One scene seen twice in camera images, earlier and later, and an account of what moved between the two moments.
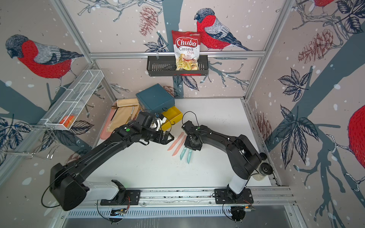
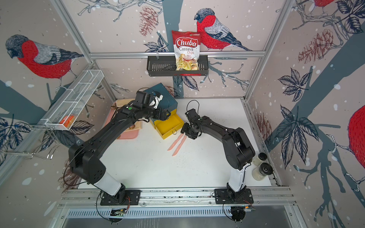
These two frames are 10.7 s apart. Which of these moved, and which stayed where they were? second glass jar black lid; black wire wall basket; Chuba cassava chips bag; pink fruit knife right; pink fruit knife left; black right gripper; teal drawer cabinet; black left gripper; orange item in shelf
Moved: black right gripper; teal drawer cabinet; black left gripper
Stayed: Chuba cassava chips bag; orange item in shelf; second glass jar black lid; pink fruit knife left; black wire wall basket; pink fruit knife right
